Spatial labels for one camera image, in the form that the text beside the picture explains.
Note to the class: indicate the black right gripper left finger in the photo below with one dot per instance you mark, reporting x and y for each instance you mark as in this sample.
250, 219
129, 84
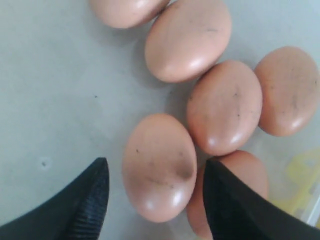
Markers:
75, 213

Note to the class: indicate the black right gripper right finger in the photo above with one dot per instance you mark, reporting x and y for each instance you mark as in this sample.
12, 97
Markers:
235, 212

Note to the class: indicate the brown egg second row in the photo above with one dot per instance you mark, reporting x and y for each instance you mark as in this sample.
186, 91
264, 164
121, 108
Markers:
159, 167

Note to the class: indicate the yellow plastic egg tray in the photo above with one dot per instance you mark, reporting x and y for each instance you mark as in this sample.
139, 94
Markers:
299, 195

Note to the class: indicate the clear plastic box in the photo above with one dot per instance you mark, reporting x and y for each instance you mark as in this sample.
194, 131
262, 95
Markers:
73, 89

